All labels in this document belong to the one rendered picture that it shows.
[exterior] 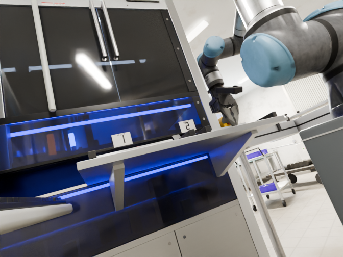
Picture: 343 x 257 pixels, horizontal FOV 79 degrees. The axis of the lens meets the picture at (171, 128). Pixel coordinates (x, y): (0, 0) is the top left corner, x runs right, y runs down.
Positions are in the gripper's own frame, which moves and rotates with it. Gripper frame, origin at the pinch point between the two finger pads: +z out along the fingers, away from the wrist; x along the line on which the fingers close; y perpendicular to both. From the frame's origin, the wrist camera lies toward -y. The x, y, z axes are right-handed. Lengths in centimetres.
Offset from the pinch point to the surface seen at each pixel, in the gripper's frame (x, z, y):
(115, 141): 44, -11, 27
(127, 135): 38.1, -12.7, 26.6
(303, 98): -633, -131, 390
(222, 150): 0.5, 7.1, 14.9
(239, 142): 0.5, 7.3, 1.5
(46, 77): 66, -42, 19
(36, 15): 66, -75, 18
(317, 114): -82, 0, 22
